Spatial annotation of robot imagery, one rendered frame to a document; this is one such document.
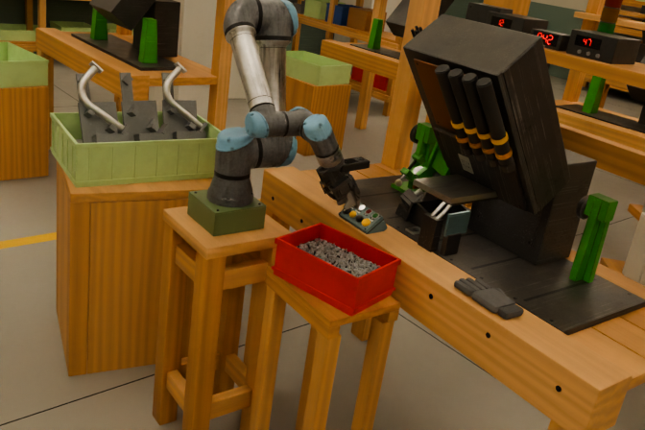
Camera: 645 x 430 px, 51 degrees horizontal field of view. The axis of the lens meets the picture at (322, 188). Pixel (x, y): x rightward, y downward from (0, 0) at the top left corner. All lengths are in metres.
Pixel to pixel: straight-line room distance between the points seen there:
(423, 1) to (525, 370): 1.56
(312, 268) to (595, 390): 0.80
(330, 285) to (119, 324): 1.19
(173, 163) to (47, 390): 1.00
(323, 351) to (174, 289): 0.68
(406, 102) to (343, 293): 1.19
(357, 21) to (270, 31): 6.05
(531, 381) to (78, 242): 1.67
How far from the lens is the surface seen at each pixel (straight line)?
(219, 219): 2.12
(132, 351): 2.95
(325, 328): 1.88
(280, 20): 2.16
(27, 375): 2.99
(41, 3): 8.29
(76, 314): 2.80
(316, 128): 1.88
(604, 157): 2.39
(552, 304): 2.01
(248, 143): 2.11
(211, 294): 2.15
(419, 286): 2.01
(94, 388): 2.89
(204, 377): 2.33
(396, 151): 2.91
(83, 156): 2.59
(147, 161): 2.67
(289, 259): 1.99
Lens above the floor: 1.76
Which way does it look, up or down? 20 degrees down
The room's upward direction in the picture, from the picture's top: 8 degrees clockwise
